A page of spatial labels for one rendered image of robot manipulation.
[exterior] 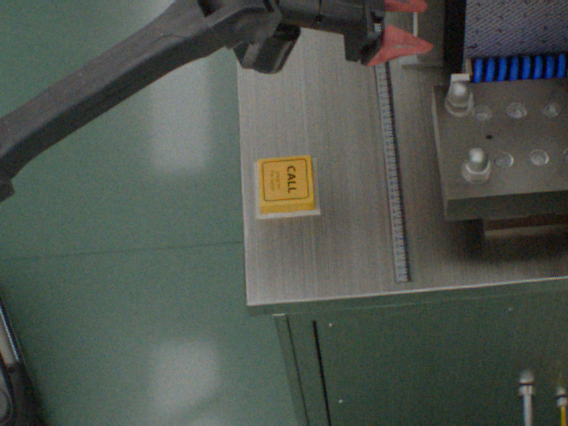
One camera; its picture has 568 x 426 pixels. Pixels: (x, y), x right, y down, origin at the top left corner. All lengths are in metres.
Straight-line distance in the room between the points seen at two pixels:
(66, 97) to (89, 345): 1.21
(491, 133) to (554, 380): 0.58
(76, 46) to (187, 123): 0.35
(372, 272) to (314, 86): 0.29
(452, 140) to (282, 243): 0.26
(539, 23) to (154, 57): 0.48
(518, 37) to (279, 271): 0.42
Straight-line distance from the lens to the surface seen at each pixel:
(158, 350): 2.63
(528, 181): 1.58
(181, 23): 1.48
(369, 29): 1.52
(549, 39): 1.65
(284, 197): 1.69
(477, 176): 1.57
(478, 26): 1.61
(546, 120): 1.63
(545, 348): 1.92
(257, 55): 1.56
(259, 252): 1.69
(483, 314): 1.76
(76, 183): 2.82
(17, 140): 1.52
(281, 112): 1.78
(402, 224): 1.69
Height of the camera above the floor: 2.42
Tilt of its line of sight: 63 degrees down
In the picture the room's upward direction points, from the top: 10 degrees counter-clockwise
